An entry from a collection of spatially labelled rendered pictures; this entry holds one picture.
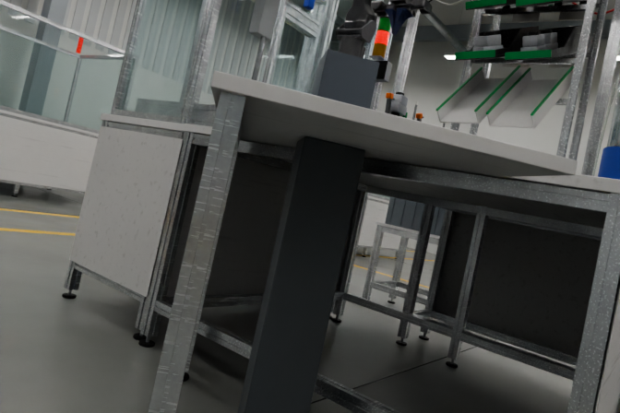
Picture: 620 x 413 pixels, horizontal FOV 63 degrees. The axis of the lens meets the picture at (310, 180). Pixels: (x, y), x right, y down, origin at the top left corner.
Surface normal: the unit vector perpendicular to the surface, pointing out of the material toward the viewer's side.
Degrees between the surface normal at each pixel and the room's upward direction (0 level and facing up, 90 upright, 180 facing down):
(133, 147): 90
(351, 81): 90
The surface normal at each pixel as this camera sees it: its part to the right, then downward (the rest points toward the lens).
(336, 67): 0.14, 0.00
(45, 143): 0.79, 0.15
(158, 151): -0.58, -0.15
